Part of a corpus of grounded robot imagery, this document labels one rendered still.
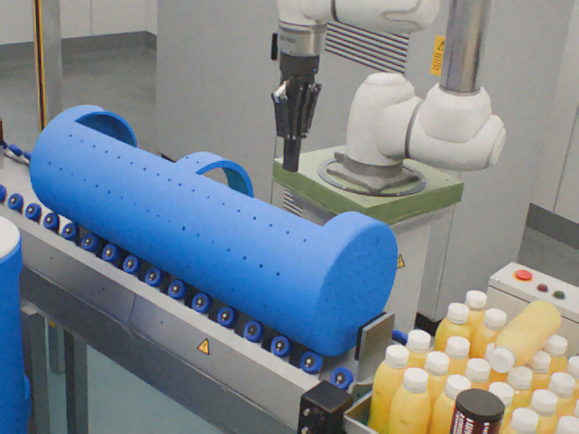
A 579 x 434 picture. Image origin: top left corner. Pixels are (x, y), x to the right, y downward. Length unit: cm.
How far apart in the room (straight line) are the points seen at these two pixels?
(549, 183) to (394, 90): 254
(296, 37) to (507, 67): 181
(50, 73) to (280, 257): 138
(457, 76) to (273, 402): 88
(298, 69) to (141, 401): 181
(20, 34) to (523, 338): 585
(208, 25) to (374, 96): 232
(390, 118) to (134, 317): 79
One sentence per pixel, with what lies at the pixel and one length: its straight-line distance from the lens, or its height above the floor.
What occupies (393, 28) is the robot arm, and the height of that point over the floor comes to 160.
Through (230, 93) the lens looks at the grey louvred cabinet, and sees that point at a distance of 434.
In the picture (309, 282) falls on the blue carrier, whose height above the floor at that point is 115.
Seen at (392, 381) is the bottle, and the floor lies 105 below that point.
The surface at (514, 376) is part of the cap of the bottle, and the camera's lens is 155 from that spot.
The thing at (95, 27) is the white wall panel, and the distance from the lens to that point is 726.
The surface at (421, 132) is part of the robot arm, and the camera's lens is 217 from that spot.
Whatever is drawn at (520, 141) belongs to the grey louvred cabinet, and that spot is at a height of 81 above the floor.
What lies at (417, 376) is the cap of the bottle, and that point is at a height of 109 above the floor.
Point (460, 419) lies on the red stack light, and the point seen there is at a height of 124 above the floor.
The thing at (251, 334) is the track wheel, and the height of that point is 96.
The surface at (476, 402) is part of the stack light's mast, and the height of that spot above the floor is 126.
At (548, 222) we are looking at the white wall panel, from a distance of 469.
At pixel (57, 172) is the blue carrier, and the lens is 208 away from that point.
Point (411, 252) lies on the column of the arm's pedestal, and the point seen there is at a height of 88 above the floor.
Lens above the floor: 193
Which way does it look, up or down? 26 degrees down
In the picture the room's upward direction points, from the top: 5 degrees clockwise
